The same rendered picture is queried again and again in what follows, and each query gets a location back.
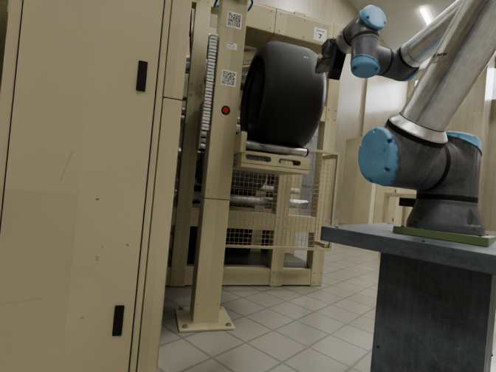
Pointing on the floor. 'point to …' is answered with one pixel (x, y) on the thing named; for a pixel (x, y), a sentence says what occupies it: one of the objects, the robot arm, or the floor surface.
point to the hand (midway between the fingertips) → (317, 72)
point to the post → (218, 169)
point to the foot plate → (184, 323)
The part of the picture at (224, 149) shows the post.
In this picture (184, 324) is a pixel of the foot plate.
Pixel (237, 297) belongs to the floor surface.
